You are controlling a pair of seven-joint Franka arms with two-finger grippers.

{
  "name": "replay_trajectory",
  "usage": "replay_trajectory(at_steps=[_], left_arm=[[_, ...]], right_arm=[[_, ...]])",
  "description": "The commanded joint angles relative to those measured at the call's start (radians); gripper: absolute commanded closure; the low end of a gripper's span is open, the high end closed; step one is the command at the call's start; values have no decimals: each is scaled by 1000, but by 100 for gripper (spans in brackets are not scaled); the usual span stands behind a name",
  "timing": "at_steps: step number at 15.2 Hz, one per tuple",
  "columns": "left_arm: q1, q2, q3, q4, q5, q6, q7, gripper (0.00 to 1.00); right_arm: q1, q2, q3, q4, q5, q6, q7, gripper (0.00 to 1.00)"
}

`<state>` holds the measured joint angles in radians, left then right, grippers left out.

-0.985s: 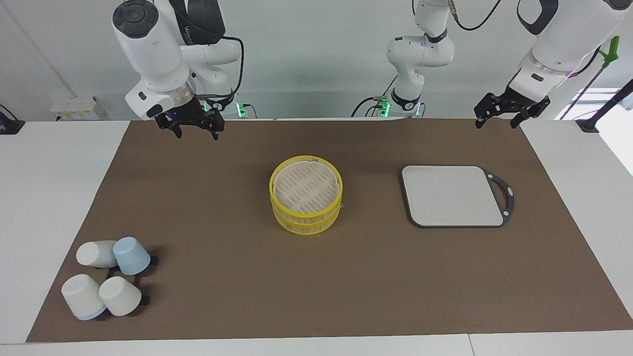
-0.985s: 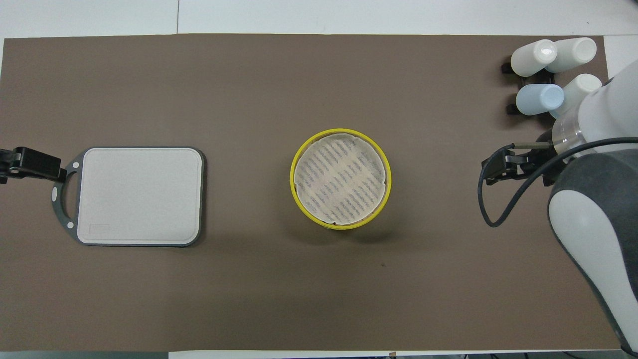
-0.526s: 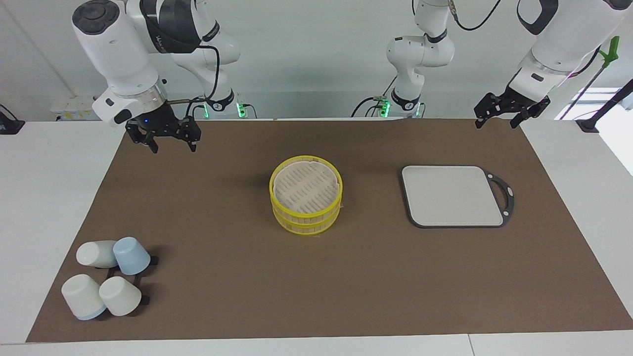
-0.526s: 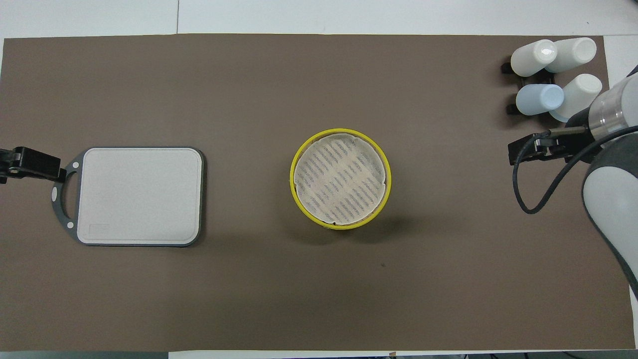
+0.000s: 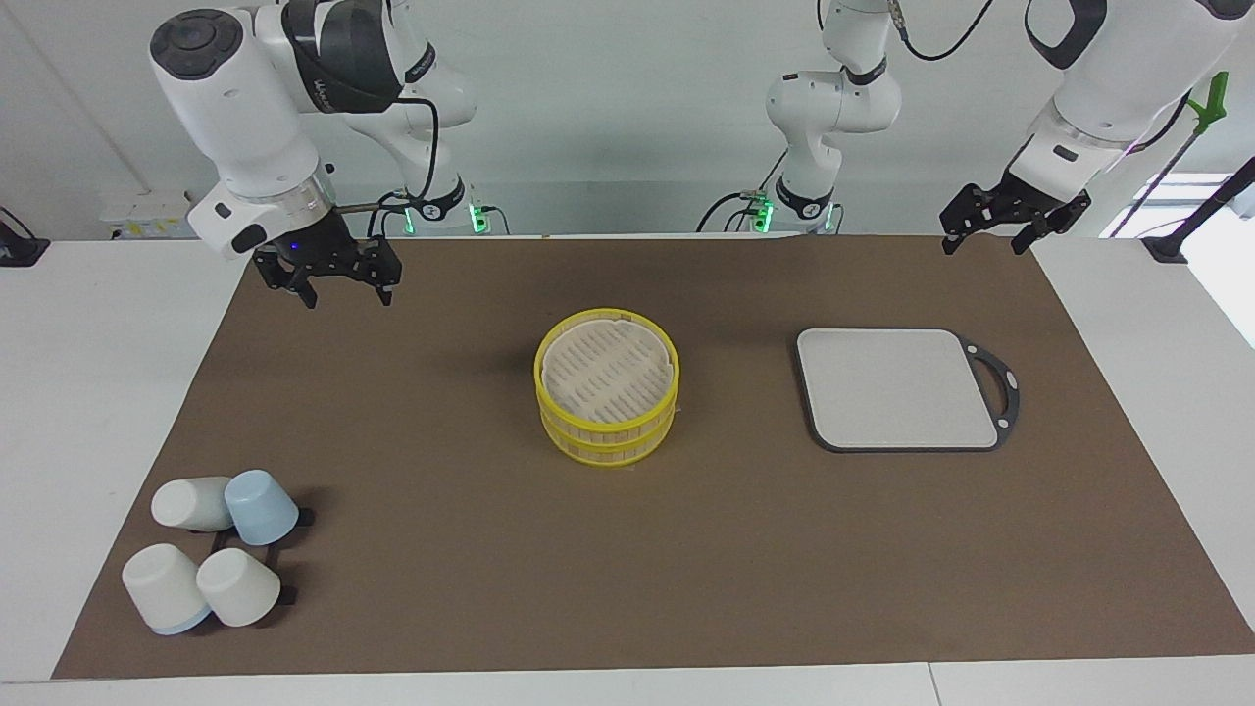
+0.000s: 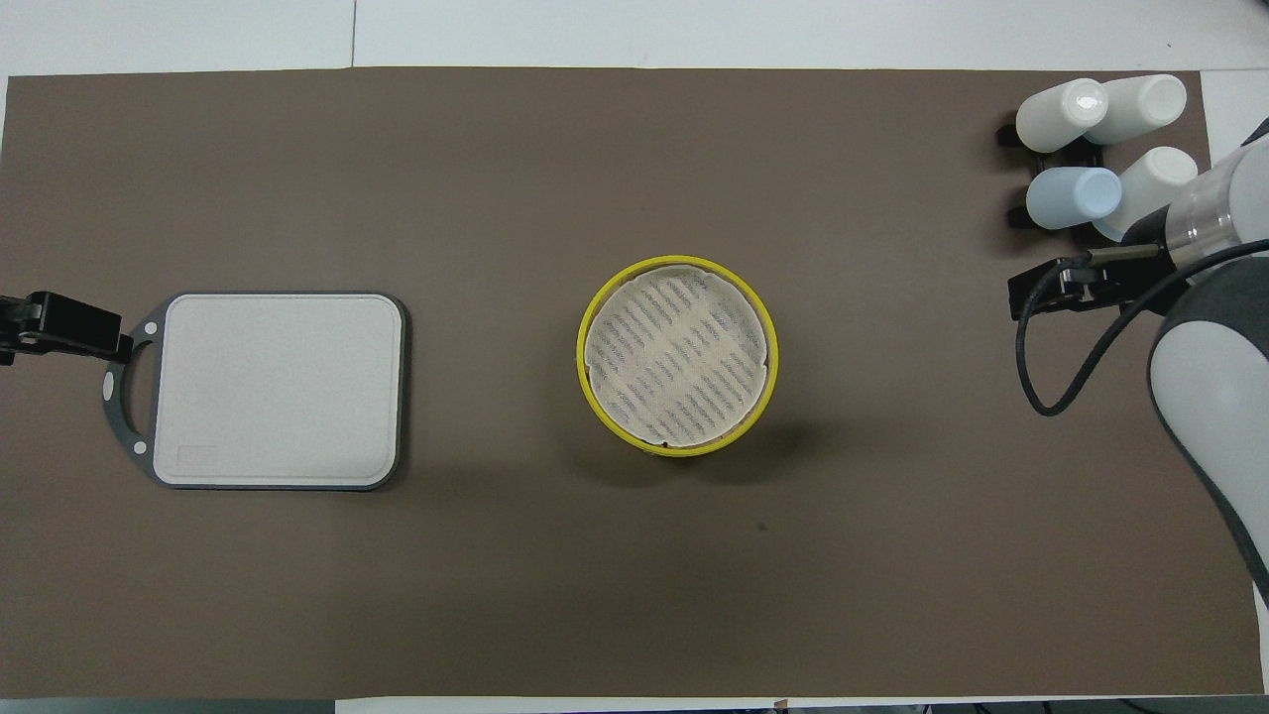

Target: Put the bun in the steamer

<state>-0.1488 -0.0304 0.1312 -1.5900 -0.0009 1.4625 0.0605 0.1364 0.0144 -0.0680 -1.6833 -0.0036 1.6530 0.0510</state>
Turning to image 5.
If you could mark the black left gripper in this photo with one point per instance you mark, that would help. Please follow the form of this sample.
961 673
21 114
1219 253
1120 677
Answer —
1025 196

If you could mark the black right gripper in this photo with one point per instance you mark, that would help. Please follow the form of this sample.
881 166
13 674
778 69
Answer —
322 245

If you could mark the yellow bamboo steamer basket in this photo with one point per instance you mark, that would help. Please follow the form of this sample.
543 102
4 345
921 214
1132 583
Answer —
608 446
605 368

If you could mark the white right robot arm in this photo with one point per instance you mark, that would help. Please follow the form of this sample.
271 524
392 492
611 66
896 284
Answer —
235 108

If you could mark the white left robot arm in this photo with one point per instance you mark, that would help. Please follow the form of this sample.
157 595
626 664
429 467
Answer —
833 108

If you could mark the black stand with clamp foot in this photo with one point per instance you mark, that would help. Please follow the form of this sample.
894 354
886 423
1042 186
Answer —
1201 211

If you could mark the grey cutting board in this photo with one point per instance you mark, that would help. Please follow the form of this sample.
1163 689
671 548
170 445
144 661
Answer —
897 392

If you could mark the green clamp on rod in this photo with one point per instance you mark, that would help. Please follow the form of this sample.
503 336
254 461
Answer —
1214 98

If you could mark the brown table mat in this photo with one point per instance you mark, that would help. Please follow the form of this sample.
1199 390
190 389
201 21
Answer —
441 490

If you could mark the black cup rack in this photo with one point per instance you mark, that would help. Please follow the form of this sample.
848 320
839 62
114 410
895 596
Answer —
304 516

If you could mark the light blue cup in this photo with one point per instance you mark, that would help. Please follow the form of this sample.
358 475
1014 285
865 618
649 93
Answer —
260 508

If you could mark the pale grey cup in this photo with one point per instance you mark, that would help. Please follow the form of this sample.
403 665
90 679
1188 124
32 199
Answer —
186 503

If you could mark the plain white cup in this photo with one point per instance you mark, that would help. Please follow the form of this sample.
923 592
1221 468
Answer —
238 586

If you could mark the white cup blue rim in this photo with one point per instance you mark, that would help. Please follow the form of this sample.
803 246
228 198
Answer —
162 588

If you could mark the white wall socket box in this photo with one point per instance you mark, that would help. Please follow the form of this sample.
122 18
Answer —
137 216

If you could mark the black desk mount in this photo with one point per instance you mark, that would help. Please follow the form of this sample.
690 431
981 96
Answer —
18 247

